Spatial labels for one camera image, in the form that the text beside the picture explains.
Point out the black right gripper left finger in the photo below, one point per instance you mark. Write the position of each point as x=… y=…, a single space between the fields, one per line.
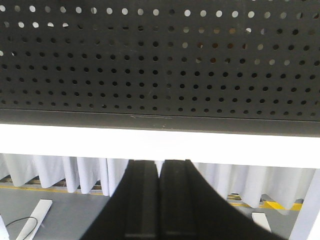
x=132 y=211

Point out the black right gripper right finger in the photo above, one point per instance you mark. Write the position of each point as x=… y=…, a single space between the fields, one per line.
x=190 y=209

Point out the white standing desk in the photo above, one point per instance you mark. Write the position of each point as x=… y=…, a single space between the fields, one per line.
x=199 y=147

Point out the grey curtain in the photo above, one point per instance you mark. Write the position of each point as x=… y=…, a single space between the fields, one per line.
x=283 y=185

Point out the black perforated pegboard panel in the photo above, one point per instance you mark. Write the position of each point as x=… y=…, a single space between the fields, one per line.
x=226 y=66

